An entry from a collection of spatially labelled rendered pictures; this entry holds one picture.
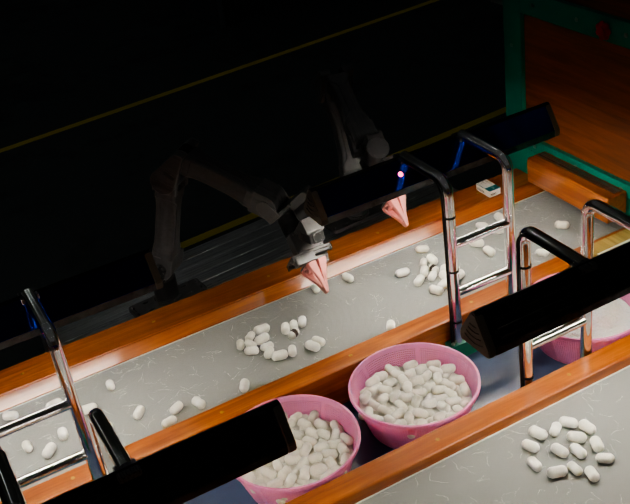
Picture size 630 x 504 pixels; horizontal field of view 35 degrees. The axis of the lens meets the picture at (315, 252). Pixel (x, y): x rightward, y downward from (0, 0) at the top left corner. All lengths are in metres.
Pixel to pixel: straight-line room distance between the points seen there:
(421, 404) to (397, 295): 0.38
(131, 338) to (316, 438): 0.56
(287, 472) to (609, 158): 1.13
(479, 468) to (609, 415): 0.28
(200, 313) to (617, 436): 0.98
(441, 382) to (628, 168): 0.74
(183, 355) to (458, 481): 0.73
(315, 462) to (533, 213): 1.01
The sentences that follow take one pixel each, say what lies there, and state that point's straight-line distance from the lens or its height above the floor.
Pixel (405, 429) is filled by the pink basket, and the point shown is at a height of 0.76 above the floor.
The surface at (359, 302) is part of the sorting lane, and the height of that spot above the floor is 0.74.
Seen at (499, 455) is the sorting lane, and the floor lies 0.74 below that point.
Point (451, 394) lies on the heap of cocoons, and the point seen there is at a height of 0.74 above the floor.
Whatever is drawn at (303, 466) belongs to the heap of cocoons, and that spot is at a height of 0.75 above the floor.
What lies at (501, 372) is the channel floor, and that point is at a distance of 2.19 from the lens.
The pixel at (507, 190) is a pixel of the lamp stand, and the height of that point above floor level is 1.04.
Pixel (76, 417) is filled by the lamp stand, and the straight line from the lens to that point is 1.85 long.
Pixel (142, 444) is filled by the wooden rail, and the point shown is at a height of 0.77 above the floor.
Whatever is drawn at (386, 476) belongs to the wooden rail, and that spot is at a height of 0.76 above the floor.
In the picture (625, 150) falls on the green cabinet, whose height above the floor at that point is 0.95.
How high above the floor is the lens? 2.04
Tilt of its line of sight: 31 degrees down
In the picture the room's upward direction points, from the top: 9 degrees counter-clockwise
